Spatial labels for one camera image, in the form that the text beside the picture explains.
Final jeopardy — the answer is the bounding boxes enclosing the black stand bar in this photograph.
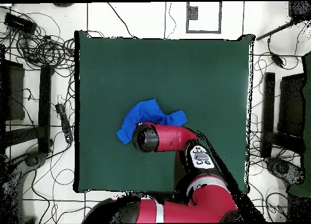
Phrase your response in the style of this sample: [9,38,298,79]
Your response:
[261,72,276,158]
[37,64,52,154]

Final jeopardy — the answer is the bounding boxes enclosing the grey floor frame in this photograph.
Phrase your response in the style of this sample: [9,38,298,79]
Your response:
[186,1,222,34]

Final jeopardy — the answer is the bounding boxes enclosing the dark green table cloth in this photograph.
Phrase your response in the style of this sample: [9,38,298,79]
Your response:
[289,51,311,198]
[73,30,255,194]

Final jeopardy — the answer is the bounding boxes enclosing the grey stand foot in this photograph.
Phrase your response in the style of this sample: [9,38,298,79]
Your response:
[264,157,304,187]
[4,151,48,223]

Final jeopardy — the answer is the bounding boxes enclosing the black box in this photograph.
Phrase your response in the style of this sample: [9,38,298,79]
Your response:
[0,59,26,121]
[278,73,306,137]

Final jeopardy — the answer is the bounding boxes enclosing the black cable adapter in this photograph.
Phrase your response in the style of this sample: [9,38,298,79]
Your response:
[270,52,285,68]

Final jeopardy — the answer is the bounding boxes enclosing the black rod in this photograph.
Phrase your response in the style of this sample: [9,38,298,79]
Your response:
[256,19,299,41]

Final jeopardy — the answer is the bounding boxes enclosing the black power brick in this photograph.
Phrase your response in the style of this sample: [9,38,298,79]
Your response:
[3,12,37,35]

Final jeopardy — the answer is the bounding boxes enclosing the tangled black cables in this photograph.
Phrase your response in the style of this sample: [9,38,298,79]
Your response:
[0,5,76,76]

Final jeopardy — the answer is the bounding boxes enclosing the blue laundry item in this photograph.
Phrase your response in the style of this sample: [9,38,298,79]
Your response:
[115,98,188,145]

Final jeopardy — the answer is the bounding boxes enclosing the black power strip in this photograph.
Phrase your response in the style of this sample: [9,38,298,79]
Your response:
[55,103,74,144]

